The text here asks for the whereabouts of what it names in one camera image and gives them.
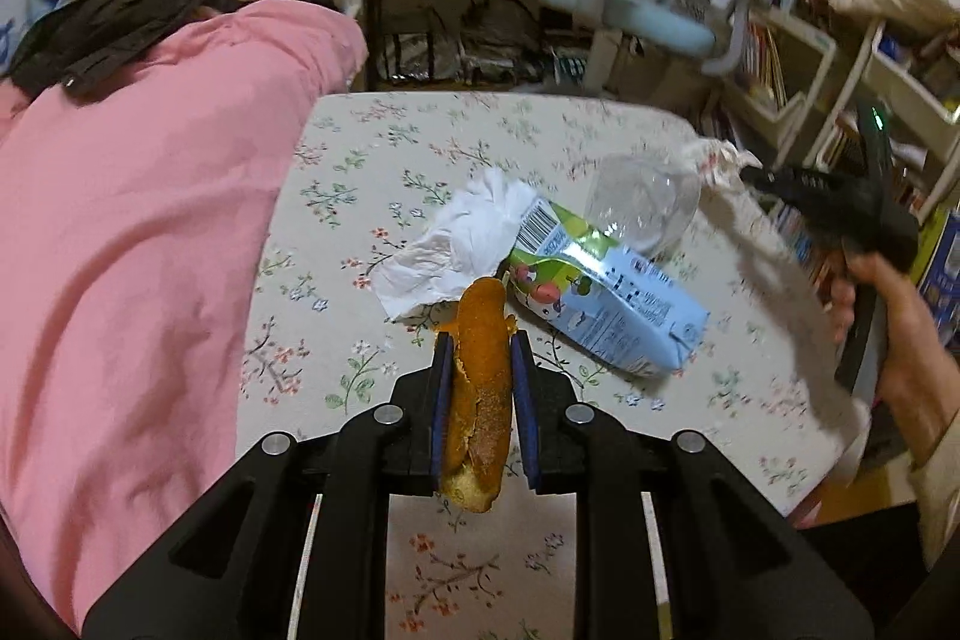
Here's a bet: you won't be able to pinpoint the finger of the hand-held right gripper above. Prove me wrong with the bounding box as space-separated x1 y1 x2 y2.
741 164 830 214

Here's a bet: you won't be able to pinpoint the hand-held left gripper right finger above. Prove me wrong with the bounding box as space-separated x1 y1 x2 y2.
510 332 875 640

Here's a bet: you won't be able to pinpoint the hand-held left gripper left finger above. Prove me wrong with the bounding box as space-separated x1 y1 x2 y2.
81 332 458 640

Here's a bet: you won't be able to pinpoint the long orange fruit peel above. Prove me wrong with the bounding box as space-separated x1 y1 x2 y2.
436 277 520 512

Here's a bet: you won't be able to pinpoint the white wrapper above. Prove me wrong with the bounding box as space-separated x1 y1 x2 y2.
679 137 762 191

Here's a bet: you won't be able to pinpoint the clear plastic cup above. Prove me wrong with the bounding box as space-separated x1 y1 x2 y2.
583 154 702 259

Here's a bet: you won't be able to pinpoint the blue green drink carton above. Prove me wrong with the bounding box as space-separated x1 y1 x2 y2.
508 197 711 378

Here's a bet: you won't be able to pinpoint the person's right forearm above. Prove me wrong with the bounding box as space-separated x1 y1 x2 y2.
904 411 960 570

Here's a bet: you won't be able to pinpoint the person's right hand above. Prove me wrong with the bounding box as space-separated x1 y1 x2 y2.
829 251 960 461

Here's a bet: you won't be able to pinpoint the white bookshelf with books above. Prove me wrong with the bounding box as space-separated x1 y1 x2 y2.
705 2 837 150

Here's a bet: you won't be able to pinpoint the white shelf cart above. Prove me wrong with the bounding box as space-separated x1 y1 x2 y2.
825 17 960 221

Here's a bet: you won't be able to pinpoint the white crumpled tissue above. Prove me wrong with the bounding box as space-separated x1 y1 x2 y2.
373 167 537 321

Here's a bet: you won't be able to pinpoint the beige tote bag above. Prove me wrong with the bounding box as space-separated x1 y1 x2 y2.
829 0 960 35

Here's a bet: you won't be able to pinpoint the floral tablecloth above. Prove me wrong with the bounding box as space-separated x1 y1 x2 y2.
236 91 871 640

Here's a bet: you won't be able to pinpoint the clear bags under desk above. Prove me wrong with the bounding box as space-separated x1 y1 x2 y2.
375 0 552 86

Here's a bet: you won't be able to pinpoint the pink blanket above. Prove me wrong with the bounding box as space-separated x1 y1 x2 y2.
0 0 370 633

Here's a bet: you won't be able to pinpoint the black jacket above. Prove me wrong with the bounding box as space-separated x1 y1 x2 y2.
4 0 226 101

